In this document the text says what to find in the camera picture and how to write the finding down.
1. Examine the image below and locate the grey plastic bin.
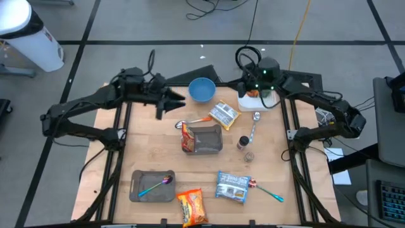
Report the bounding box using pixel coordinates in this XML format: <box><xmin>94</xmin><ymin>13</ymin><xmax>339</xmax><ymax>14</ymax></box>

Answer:
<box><xmin>181</xmin><ymin>123</ymin><xmax>224</xmax><ymax>156</ymax></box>

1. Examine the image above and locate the blue bowl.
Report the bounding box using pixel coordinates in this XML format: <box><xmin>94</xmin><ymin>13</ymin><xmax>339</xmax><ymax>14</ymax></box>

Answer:
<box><xmin>188</xmin><ymin>77</ymin><xmax>218</xmax><ymax>103</ymax></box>

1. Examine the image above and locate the orange-red ramen packet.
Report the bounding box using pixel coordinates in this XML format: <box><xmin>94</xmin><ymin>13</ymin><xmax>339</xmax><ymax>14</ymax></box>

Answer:
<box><xmin>175</xmin><ymin>188</ymin><xmax>210</xmax><ymax>228</ymax></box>

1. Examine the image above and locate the grey yellow ramen packet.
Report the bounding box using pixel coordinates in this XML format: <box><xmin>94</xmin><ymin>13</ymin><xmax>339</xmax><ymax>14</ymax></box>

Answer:
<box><xmin>208</xmin><ymin>99</ymin><xmax>242</xmax><ymax>132</ymax></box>

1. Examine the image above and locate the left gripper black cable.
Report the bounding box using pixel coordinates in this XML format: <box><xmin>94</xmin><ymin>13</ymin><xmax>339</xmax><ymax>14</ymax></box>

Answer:
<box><xmin>147</xmin><ymin>49</ymin><xmax>156</xmax><ymax>77</ymax></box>

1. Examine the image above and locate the white paper sheet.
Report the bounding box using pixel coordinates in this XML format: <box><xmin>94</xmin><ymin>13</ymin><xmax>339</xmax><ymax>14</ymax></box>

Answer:
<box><xmin>323</xmin><ymin>147</ymin><xmax>352</xmax><ymax>186</ymax></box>

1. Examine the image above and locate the plain silver spoon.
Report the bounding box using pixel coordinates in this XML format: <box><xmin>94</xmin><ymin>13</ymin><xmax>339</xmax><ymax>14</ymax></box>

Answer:
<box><xmin>248</xmin><ymin>111</ymin><xmax>261</xmax><ymax>144</ymax></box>

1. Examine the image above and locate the black-lidded spice jar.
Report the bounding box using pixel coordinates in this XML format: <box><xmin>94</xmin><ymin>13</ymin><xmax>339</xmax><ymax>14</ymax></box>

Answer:
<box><xmin>236</xmin><ymin>135</ymin><xmax>251</xmax><ymax>151</ymax></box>

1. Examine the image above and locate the white square container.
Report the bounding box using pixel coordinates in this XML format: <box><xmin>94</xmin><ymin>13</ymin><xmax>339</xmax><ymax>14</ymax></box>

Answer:
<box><xmin>237</xmin><ymin>91</ymin><xmax>280</xmax><ymax>113</ymax></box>

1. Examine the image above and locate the black floor cable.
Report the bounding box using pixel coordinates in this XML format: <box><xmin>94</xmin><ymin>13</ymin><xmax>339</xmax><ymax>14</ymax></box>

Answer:
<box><xmin>185</xmin><ymin>0</ymin><xmax>251</xmax><ymax>21</ymax></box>

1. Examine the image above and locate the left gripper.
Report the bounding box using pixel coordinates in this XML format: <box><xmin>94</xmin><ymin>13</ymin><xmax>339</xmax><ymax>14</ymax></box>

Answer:
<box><xmin>140</xmin><ymin>74</ymin><xmax>187</xmax><ymax>120</ymax></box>

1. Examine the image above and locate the blue white ramen packet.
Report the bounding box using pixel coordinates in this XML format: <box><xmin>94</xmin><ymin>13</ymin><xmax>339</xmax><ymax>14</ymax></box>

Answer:
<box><xmin>215</xmin><ymin>170</ymin><xmax>252</xmax><ymax>204</ymax></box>

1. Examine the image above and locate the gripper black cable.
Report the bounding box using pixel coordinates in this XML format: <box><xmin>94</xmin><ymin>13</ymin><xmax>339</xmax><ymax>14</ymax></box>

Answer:
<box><xmin>259</xmin><ymin>90</ymin><xmax>284</xmax><ymax>110</ymax></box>
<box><xmin>147</xmin><ymin>49</ymin><xmax>156</xmax><ymax>77</ymax></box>

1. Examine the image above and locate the black flat panel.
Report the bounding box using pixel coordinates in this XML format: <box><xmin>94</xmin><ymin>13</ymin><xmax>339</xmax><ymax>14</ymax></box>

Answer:
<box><xmin>166</xmin><ymin>64</ymin><xmax>223</xmax><ymax>84</ymax></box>

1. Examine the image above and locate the grey desk with keyboard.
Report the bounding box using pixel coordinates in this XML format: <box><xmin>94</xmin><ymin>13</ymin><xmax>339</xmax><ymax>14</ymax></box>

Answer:
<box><xmin>366</xmin><ymin>158</ymin><xmax>405</xmax><ymax>228</ymax></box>

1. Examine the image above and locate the white cable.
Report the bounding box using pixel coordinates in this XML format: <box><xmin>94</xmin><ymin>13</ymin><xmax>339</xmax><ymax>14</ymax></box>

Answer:
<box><xmin>315</xmin><ymin>106</ymin><xmax>337</xmax><ymax>127</ymax></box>

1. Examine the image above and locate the grey plastic tray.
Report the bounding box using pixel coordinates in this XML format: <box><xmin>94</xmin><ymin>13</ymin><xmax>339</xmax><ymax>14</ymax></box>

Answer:
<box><xmin>128</xmin><ymin>169</ymin><xmax>177</xmax><ymax>203</ymax></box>

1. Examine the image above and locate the black coiled cable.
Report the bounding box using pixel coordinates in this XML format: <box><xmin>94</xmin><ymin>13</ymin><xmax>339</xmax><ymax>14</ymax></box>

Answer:
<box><xmin>234</xmin><ymin>0</ymin><xmax>263</xmax><ymax>71</ymax></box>

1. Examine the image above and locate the black device on desk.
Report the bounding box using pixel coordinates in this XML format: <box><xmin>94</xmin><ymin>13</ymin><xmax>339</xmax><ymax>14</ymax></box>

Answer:
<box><xmin>384</xmin><ymin>72</ymin><xmax>405</xmax><ymax>115</ymax></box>

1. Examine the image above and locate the black power cable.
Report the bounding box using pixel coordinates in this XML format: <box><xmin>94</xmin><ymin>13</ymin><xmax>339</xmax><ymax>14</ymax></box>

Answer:
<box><xmin>78</xmin><ymin>147</ymin><xmax>107</xmax><ymax>183</ymax></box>

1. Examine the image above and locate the silver spoon orange handle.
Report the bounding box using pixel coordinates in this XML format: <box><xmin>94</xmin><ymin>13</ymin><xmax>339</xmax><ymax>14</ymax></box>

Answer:
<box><xmin>175</xmin><ymin>116</ymin><xmax>213</xmax><ymax>130</ymax></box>

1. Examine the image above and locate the red yellow ramen packet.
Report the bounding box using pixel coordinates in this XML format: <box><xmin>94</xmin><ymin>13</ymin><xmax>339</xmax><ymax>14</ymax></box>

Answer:
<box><xmin>180</xmin><ymin>123</ymin><xmax>196</xmax><ymax>153</ymax></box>

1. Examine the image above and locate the backlit keyboard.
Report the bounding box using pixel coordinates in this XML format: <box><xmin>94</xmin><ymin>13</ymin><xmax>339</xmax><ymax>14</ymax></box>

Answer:
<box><xmin>376</xmin><ymin>180</ymin><xmax>405</xmax><ymax>224</ymax></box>

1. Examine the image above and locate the white trash can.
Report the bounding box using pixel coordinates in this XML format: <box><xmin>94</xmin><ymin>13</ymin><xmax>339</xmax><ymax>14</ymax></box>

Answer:
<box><xmin>0</xmin><ymin>0</ymin><xmax>65</xmax><ymax>73</ymax></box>

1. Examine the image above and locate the iridescent spoon teal handle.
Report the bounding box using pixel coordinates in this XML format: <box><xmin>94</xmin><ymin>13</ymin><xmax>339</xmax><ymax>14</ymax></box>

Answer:
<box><xmin>137</xmin><ymin>174</ymin><xmax>174</xmax><ymax>198</ymax></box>
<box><xmin>247</xmin><ymin>177</ymin><xmax>285</xmax><ymax>203</ymax></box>

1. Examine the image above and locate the yellow cable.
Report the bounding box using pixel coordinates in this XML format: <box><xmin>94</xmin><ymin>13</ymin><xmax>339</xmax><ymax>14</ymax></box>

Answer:
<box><xmin>288</xmin><ymin>0</ymin><xmax>313</xmax><ymax>72</ymax></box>

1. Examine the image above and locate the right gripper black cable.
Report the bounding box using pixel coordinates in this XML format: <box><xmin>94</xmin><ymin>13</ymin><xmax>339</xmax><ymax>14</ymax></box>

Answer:
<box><xmin>259</xmin><ymin>90</ymin><xmax>284</xmax><ymax>110</ymax></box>

